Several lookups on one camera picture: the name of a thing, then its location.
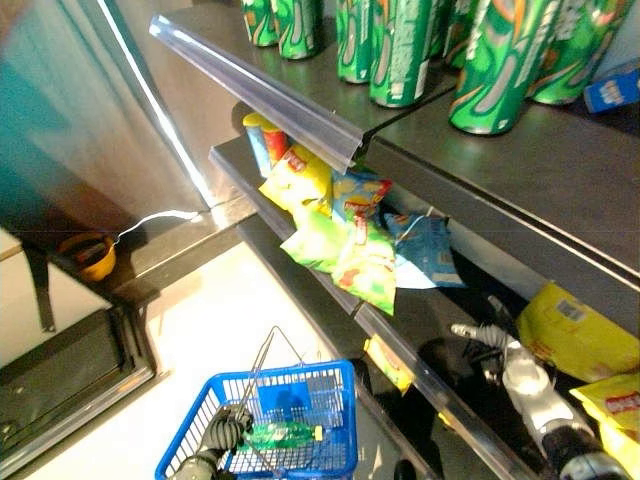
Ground black cloth right robot hand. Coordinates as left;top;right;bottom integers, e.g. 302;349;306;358
418;294;522;390

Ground black cloth left robot hand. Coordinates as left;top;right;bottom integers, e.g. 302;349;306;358
199;403;255;457

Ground blue plastic shopping basket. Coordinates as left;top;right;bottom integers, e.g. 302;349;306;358
154;325;359;480

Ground dark metal shelf board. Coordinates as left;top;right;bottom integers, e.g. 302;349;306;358
208;134;640;480
149;0;640;326

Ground green plastic bottle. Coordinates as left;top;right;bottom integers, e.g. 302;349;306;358
243;422;325;451

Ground yellow price tag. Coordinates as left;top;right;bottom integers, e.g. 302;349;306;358
363;334;414;394

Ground yellow snack bag barcode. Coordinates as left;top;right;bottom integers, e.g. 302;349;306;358
515;281;640;384

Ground blue snack bag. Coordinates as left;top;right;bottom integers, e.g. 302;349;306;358
383;212;467;291

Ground green chips bag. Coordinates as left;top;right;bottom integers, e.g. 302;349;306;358
330;217;399;317
279;206;352;274

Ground yellow snack bag red logo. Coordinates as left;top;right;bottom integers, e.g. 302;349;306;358
569;372;640;480

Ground dark floor platform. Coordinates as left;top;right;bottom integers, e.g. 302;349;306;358
0;305;157;454

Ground blue yellow chips bag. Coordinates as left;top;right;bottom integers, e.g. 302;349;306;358
330;169;394;227

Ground yellow hard hat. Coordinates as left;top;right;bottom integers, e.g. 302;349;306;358
56;233;118;283

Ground green drink can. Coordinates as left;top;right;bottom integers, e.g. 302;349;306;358
335;0;377;85
528;0;634;107
448;0;565;136
368;0;434;109
241;0;279;48
272;0;325;61
442;0;482;70

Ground yellow blue chips tube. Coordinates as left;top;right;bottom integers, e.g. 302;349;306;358
242;112;274;179

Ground blue cardboard box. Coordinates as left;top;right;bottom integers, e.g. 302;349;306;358
583;69;640;115

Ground steel cabinet panel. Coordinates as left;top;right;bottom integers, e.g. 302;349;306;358
0;0;217;237

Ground clear plastic price rail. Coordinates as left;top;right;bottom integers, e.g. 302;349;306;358
355;303;540;480
148;14;365;174

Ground white cable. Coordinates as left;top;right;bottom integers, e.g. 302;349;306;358
113;209;202;247

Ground black strap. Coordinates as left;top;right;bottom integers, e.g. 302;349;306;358
21;243;57;334

